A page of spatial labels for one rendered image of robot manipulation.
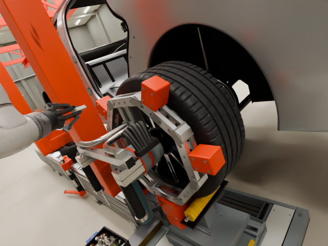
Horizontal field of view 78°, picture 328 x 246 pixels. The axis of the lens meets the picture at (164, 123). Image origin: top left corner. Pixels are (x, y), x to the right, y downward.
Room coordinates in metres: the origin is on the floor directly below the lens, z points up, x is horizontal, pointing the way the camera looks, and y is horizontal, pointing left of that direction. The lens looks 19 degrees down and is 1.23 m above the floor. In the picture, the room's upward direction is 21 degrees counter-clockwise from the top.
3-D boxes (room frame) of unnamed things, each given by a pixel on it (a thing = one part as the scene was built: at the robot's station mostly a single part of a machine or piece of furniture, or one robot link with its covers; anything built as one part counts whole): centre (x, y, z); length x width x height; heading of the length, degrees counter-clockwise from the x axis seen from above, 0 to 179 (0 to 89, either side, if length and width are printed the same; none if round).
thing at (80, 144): (0.85, 0.27, 1.03); 0.19 x 0.18 x 0.11; 128
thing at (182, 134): (0.84, 0.11, 0.85); 0.54 x 0.07 x 0.54; 38
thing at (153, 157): (0.80, 0.16, 0.85); 0.21 x 0.14 x 0.14; 128
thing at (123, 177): (0.58, 0.16, 0.93); 0.09 x 0.05 x 0.05; 128
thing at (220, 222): (0.95, -0.03, 0.32); 0.40 x 0.30 x 0.28; 38
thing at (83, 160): (0.85, 0.37, 0.93); 0.09 x 0.05 x 0.05; 128
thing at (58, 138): (2.93, 1.38, 0.69); 0.52 x 0.17 x 0.35; 128
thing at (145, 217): (0.57, 0.19, 0.83); 0.04 x 0.04 x 0.16
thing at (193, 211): (0.81, -0.04, 0.51); 0.29 x 0.06 x 0.06; 128
